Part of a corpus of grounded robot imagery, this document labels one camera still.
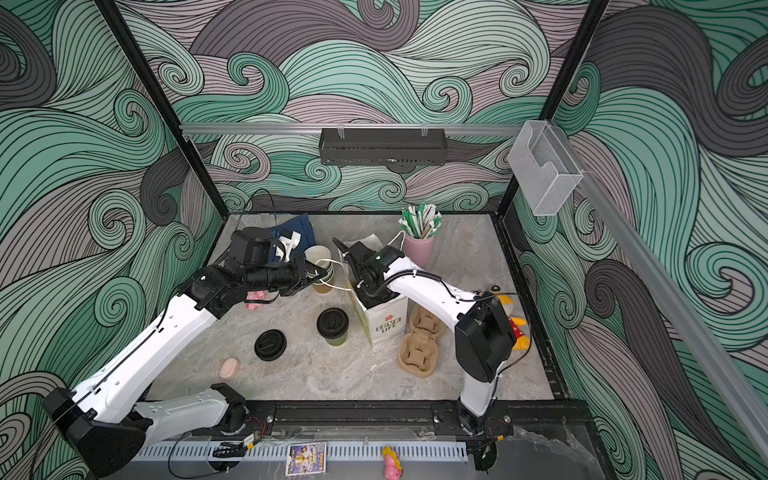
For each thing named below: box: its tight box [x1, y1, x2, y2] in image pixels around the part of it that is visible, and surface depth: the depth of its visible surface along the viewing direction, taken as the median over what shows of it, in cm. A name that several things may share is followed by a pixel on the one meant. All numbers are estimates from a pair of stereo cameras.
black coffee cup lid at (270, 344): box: [254, 329, 287, 361], surface depth 85 cm
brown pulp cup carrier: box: [398, 306, 443, 378], surface depth 83 cm
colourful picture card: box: [285, 442, 327, 476], surface depth 68 cm
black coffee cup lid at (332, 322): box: [316, 307, 349, 339], surface depth 79 cm
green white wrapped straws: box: [398, 202, 442, 239], surface depth 97 cm
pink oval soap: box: [220, 357, 241, 381], surface depth 81 cm
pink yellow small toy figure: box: [382, 446, 403, 480], surface depth 66 cm
